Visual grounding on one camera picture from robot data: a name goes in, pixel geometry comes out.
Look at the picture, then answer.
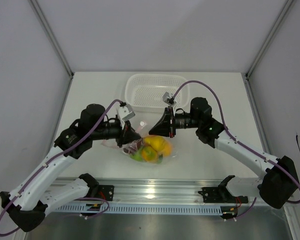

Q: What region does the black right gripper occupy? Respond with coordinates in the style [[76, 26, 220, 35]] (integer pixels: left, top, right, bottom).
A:
[[149, 106, 201, 139]]

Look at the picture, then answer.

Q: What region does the dark red apple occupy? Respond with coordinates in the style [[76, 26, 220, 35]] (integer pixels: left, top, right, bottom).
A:
[[123, 139, 143, 155]]

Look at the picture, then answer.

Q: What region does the yellow lemon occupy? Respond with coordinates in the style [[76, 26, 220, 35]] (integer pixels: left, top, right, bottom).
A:
[[143, 135, 173, 157]]

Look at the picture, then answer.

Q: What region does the green apple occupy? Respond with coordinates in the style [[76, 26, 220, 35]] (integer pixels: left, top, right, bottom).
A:
[[130, 148, 145, 162]]

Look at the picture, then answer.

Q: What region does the clear zip top bag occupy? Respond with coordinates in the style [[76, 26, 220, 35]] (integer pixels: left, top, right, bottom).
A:
[[101, 120, 178, 165]]

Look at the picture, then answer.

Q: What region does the yellow mango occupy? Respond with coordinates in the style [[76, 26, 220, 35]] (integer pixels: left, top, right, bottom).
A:
[[141, 146, 163, 164]]

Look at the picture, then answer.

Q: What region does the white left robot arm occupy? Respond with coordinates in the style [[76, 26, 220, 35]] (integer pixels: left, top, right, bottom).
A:
[[0, 101, 141, 233]]

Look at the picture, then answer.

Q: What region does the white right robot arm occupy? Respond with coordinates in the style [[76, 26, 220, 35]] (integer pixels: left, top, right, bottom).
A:
[[149, 97, 299, 209]]

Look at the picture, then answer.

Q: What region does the white plastic basket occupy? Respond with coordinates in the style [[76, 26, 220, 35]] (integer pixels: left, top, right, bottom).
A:
[[124, 73, 187, 113]]

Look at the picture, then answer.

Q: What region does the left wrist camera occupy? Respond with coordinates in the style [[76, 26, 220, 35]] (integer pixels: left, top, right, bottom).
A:
[[116, 102, 136, 128]]

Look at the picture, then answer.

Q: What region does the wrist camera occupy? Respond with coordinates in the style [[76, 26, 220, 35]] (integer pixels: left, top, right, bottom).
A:
[[116, 102, 136, 128], [162, 92, 177, 113]]

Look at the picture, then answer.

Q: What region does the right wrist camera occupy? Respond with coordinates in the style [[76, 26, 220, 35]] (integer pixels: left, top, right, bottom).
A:
[[162, 92, 177, 113]]

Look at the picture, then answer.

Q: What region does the aluminium mounting rail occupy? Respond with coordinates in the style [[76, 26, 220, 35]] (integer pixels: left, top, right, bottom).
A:
[[47, 177, 297, 207]]

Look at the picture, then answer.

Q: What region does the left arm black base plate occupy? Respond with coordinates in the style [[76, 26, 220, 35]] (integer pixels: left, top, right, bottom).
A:
[[88, 185, 115, 202]]

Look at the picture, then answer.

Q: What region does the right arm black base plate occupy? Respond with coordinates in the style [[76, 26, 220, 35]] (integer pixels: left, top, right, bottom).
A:
[[197, 187, 249, 204]]

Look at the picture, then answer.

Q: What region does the white slotted cable duct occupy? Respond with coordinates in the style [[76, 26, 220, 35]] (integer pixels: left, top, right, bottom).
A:
[[54, 203, 223, 216]]

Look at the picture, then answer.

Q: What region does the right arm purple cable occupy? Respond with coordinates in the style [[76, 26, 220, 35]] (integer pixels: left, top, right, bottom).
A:
[[172, 79, 300, 222]]

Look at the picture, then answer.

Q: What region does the left aluminium frame post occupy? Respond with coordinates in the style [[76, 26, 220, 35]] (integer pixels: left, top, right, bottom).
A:
[[27, 0, 74, 78]]

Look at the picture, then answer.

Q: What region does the aluminium frame post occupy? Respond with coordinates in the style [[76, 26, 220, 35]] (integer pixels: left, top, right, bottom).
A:
[[244, 0, 297, 78], [27, 0, 74, 78]]

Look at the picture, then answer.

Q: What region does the right aluminium frame post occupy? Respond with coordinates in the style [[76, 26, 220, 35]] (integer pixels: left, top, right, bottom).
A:
[[244, 0, 297, 78]]

